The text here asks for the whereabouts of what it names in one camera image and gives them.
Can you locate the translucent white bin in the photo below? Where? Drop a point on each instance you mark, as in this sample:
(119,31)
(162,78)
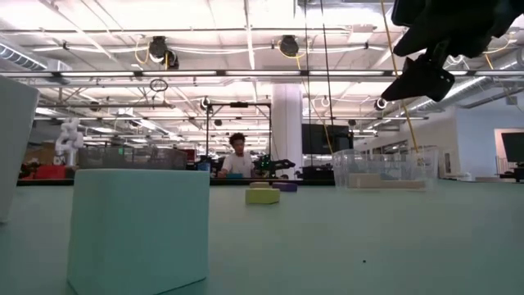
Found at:
(14,143)

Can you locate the black background robot arm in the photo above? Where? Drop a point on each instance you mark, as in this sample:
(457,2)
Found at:
(274,164)

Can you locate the small yellow-green block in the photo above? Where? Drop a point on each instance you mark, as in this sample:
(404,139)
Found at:
(263,196)

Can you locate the black wall screen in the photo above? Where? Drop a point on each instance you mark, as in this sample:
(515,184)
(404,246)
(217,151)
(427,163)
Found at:
(327,139)

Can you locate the red box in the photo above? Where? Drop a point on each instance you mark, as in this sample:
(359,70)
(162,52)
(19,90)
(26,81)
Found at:
(51,172)

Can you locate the black table frame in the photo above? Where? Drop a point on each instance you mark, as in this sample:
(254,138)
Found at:
(123,182)

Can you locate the person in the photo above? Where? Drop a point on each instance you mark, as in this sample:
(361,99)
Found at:
(238,162)

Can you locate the silver ventilation duct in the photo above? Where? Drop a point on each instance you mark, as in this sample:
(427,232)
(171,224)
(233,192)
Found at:
(471,88)
(24,57)

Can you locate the mint green cube block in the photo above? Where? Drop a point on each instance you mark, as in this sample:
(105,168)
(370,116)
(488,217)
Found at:
(139,229)

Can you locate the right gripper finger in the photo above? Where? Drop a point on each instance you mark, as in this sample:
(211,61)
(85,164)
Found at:
(411,43)
(421,84)

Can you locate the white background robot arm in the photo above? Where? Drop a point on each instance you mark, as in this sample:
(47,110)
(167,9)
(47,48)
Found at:
(69,139)

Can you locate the clear plastic bin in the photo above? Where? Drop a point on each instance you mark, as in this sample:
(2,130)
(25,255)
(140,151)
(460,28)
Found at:
(385,164)

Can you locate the black metal frame rig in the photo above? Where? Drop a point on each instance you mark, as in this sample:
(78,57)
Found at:
(238,105)

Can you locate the purple long block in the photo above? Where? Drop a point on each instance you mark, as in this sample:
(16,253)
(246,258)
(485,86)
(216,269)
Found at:
(285,187)

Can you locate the white round column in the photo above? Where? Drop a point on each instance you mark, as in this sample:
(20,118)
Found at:
(286,123)

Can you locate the black computer monitor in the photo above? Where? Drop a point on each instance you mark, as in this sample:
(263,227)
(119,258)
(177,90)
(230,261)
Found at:
(513,147)

